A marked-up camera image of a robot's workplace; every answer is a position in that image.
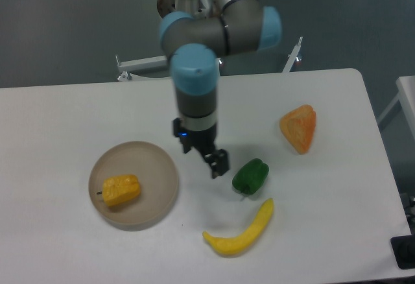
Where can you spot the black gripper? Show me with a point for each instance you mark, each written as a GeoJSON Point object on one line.
{"type": "Point", "coordinates": [204, 142]}

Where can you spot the yellow bell pepper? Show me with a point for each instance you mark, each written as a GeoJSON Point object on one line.
{"type": "Point", "coordinates": [119, 189]}

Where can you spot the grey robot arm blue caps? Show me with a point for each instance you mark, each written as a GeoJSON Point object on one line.
{"type": "Point", "coordinates": [193, 37]}

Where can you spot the green bell pepper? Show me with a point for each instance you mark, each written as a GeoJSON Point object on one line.
{"type": "Point", "coordinates": [250, 177]}

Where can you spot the beige round plate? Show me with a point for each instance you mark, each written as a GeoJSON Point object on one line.
{"type": "Point", "coordinates": [158, 177]}

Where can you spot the yellow banana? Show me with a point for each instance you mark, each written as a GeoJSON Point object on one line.
{"type": "Point", "coordinates": [229, 246]}

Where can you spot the orange fruit wedge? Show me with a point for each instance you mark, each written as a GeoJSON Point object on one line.
{"type": "Point", "coordinates": [298, 127]}

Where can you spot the white side table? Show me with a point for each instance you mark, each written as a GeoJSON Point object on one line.
{"type": "Point", "coordinates": [402, 101]}

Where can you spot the black device at edge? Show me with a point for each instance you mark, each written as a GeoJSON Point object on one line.
{"type": "Point", "coordinates": [403, 246]}

